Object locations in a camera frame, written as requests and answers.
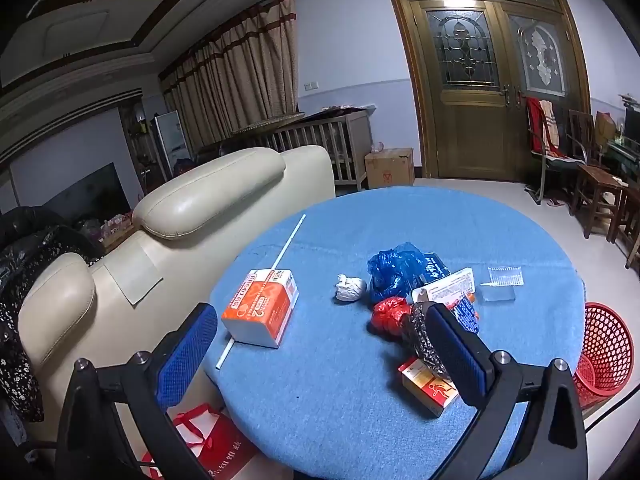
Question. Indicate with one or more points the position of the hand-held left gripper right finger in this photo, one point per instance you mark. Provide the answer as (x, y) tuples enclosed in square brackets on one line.
[(452, 352)]

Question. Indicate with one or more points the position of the white paper sheet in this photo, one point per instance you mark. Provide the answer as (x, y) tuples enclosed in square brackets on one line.
[(135, 272)]

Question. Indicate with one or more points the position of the red striped cloth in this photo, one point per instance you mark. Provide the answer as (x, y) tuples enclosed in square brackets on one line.
[(542, 125)]

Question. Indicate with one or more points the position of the small red orange box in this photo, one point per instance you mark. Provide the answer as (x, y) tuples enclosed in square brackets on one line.
[(430, 392)]

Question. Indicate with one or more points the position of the black floral garment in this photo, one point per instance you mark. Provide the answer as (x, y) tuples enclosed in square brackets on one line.
[(20, 360)]

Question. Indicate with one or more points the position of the red plastic basket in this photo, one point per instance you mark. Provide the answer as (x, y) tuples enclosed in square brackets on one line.
[(607, 345)]

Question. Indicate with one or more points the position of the blue plastic bag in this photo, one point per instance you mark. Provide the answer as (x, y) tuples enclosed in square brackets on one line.
[(395, 270)]

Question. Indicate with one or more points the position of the white plastic straw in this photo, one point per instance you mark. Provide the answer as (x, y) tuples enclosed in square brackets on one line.
[(287, 247)]

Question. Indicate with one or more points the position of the clear plastic blister tray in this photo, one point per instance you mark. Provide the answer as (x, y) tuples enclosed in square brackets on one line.
[(505, 277)]

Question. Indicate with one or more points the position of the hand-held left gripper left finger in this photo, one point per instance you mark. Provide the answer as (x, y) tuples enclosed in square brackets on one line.
[(187, 350)]

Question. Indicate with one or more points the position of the metal frame chair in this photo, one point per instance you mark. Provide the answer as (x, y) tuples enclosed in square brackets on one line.
[(542, 180)]

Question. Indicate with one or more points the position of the black television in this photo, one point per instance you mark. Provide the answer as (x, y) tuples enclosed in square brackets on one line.
[(85, 195)]

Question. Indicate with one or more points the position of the white wall switch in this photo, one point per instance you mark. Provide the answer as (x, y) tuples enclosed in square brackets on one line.
[(311, 85)]

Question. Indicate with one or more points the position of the blue tablecloth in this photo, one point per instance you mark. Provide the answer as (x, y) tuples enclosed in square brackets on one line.
[(340, 385)]

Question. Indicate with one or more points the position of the beige striped curtain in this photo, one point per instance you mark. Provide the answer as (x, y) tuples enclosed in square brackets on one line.
[(250, 70)]

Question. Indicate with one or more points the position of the wooden glass panel door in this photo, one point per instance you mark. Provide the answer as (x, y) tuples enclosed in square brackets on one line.
[(465, 125)]

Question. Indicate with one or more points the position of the black patterned plastic bag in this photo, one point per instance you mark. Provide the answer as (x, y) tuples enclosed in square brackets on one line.
[(420, 335)]

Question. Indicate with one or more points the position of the orange white tissue pack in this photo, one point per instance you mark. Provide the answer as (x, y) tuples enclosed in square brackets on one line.
[(260, 310)]

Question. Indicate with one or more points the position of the dark wooden chair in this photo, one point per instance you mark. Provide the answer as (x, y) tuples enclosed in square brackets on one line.
[(582, 130)]

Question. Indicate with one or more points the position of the brown wooden stool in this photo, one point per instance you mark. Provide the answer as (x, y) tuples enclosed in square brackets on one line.
[(631, 200), (597, 175)]

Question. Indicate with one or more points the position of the cream leather sofa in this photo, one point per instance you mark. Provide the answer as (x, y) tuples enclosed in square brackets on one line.
[(200, 195)]

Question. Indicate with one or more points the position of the white standing air conditioner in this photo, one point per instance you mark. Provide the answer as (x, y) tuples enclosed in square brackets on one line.
[(172, 135)]

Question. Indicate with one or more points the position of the white medicine box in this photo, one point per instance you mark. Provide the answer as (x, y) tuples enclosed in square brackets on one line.
[(450, 285)]

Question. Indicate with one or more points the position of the small brown cardboard box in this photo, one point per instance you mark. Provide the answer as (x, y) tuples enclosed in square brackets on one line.
[(390, 170)]

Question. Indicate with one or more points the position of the dark display cabinet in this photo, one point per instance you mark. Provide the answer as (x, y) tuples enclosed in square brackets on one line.
[(142, 155)]

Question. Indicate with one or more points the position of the red plastic bag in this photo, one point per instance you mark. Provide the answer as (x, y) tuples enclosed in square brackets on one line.
[(390, 317)]

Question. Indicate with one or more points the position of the blue toothpaste box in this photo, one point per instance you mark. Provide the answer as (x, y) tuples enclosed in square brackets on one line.
[(436, 267)]

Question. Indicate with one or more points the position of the wooden crib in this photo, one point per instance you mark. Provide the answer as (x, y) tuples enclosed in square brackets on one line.
[(350, 135)]

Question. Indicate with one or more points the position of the red gift bag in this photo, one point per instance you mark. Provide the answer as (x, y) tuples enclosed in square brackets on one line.
[(225, 445)]

